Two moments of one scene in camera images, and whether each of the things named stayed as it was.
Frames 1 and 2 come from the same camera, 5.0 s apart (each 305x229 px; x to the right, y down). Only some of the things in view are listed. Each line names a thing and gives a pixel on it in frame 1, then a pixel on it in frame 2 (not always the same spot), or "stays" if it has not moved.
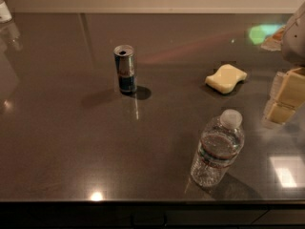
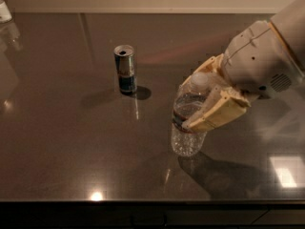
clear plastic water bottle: (221, 141) -> (187, 142)
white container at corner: (5, 13) stays
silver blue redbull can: (125, 58) stays
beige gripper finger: (287, 95) -> (219, 108)
